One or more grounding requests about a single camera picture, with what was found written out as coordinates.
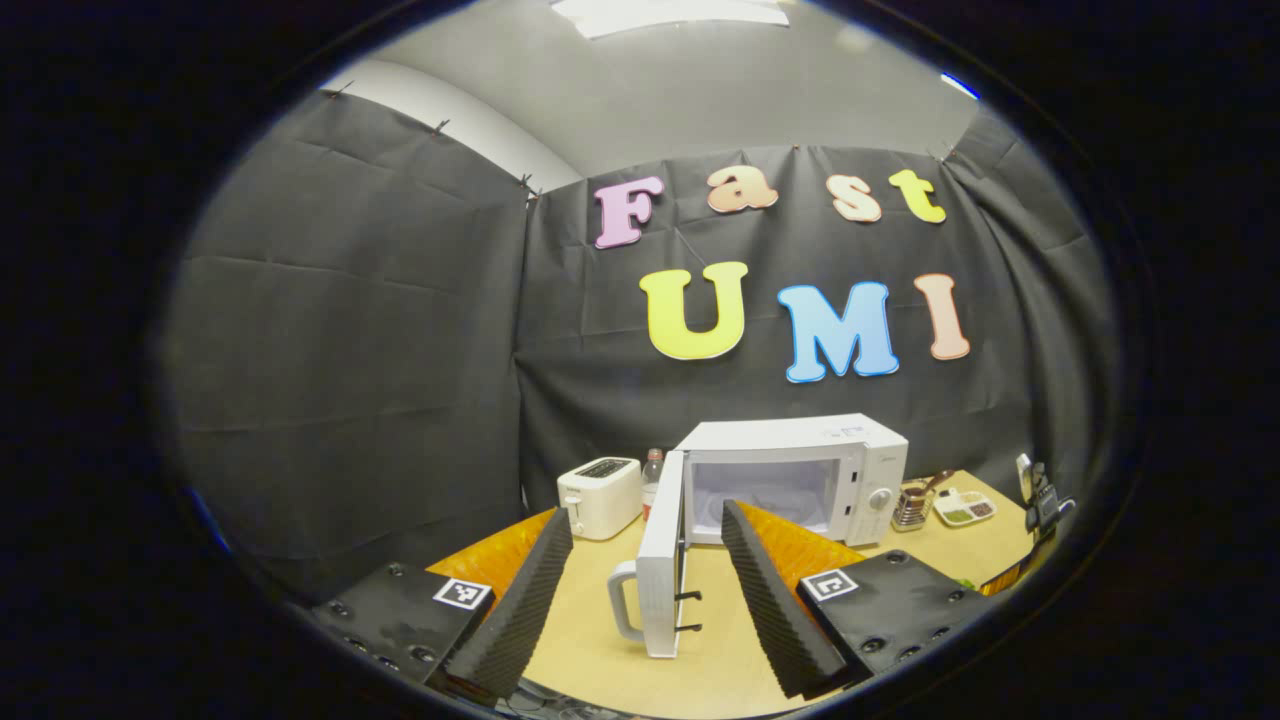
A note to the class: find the brown wooden spoon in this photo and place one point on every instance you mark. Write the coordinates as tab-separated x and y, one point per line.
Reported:
935	481

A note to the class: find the white toaster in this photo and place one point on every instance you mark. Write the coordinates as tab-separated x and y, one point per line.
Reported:
600	495

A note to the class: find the clear water bottle red label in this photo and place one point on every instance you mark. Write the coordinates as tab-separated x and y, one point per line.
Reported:
651	485

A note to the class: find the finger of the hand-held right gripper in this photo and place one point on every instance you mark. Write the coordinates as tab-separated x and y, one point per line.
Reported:
1012	577

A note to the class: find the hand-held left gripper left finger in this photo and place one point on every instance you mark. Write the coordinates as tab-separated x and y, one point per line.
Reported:
520	610

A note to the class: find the large ceiling light panel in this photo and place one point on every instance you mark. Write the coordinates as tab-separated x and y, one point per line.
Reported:
670	12

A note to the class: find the black backdrop cloth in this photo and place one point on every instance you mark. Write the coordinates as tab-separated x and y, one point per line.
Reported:
350	350

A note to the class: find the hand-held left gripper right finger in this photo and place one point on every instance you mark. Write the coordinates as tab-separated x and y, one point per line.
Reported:
770	610

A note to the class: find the white divided snack tray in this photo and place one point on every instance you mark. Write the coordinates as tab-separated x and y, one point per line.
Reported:
965	508

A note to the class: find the white microwave oven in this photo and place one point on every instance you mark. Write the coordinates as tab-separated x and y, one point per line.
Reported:
790	440

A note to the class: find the metal mesh utensil holder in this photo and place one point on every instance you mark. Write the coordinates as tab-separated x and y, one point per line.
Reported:
908	510

